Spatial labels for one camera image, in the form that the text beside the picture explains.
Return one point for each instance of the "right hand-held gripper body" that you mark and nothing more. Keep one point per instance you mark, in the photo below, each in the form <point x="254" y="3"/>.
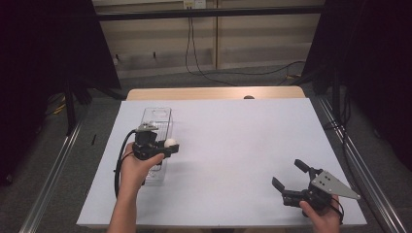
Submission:
<point x="322" y="187"/>

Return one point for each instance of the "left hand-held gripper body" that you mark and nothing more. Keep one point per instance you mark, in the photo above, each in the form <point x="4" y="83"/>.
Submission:
<point x="145" y="145"/>

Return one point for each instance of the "white egg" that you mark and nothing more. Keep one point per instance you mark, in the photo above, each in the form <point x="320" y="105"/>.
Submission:
<point x="170" y="142"/>

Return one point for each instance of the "clear plastic storage container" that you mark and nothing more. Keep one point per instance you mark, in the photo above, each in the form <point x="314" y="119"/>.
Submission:
<point x="161" y="115"/>

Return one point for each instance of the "person's left hand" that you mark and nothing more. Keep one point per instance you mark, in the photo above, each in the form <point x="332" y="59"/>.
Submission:
<point x="134" y="173"/>

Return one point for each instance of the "person's right hand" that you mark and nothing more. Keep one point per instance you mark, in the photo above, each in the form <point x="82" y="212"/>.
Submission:
<point x="324" y="221"/>

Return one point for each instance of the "small black floor object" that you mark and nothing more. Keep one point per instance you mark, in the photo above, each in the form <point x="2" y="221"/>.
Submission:
<point x="94" y="139"/>

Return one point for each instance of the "white table mat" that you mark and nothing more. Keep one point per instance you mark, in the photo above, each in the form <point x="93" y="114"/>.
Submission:
<point x="243" y="136"/>

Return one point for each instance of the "wooden table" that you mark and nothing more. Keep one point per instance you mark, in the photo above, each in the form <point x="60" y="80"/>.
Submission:
<point x="194" y="93"/>

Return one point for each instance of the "black metal stand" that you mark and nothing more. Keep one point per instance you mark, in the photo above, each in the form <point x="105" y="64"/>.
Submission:
<point x="69" y="106"/>

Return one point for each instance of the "black curtain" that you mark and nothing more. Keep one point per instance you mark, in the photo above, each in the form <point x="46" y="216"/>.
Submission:
<point x="39" y="64"/>
<point x="372" y="64"/>

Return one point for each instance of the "black horizontal metal bar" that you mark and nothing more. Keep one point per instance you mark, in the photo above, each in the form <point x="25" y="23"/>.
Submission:
<point x="210" y="13"/>

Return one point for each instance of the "aluminium floor rail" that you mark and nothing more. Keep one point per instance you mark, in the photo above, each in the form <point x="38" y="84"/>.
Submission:
<point x="362" y="174"/>
<point x="51" y="181"/>

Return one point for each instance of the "white wall socket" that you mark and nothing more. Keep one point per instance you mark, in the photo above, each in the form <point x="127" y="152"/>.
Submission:
<point x="194" y="4"/>

